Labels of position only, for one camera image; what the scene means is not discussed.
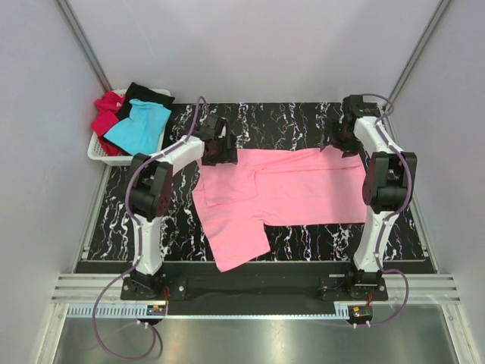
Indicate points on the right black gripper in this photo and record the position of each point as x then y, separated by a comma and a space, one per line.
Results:
350, 149

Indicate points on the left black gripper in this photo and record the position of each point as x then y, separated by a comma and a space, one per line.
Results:
231, 155

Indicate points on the pink t shirt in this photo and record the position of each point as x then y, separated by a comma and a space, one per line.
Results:
234, 203

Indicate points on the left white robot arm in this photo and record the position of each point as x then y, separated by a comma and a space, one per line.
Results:
149, 192

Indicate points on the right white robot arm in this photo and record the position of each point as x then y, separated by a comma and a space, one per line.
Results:
387, 189

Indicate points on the cyan t shirt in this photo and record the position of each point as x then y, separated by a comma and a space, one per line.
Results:
140, 132

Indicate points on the black t shirt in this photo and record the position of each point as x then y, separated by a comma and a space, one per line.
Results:
142, 93

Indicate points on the red t shirt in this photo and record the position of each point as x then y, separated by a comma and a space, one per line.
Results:
107, 106

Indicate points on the right control board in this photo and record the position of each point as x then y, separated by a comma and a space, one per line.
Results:
361, 311

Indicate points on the control board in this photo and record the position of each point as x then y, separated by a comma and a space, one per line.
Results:
156, 310
361, 311

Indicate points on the left control board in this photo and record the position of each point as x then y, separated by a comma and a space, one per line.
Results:
156, 310

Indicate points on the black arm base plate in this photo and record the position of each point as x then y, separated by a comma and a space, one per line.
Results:
257, 288

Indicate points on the aluminium frame rail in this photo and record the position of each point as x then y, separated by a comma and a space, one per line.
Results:
423, 288

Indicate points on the white slotted cable duct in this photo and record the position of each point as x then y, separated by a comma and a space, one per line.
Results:
110, 311

